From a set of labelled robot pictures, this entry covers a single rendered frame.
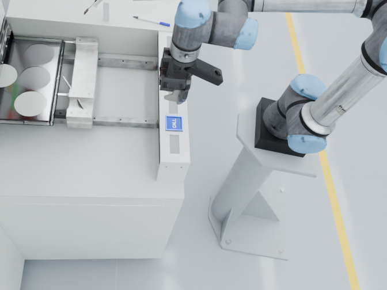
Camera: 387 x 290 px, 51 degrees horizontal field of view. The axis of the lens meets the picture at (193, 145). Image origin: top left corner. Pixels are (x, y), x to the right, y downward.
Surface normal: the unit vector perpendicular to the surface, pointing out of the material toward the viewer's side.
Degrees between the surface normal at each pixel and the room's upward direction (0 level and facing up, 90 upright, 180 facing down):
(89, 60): 0
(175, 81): 90
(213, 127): 0
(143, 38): 90
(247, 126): 0
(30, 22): 90
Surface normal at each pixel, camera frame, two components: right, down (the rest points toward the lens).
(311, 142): -0.11, 0.91
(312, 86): 0.24, -0.60
